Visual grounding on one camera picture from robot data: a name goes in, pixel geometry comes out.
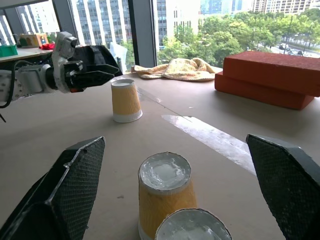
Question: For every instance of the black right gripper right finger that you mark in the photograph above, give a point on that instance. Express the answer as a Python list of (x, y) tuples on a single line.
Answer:
[(287, 185)]

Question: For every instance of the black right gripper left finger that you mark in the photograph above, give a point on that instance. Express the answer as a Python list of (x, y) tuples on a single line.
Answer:
[(72, 185)]

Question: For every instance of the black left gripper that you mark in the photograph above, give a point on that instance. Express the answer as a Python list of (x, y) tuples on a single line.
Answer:
[(73, 72)]

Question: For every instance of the yellow ribbed paper cup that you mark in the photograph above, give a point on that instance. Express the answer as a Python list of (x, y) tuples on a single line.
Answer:
[(125, 100), (160, 200), (192, 227)]

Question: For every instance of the red cloth piece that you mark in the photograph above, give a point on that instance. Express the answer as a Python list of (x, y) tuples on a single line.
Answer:
[(47, 46)]

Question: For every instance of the colourful wooden toy box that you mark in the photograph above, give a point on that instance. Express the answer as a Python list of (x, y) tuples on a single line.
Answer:
[(32, 40)]

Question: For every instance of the light background table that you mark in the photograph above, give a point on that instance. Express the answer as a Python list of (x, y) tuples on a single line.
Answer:
[(25, 53)]

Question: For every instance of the yellow knitted cloth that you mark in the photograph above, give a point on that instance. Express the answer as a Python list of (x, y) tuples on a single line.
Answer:
[(180, 70)]

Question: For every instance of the green plastic bin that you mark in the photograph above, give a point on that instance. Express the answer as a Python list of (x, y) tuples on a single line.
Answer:
[(7, 50)]

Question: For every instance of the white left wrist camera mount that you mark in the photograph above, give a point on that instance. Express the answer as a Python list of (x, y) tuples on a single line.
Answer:
[(60, 52)]

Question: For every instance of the dark window frame post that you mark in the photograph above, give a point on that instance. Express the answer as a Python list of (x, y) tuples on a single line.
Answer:
[(142, 32)]

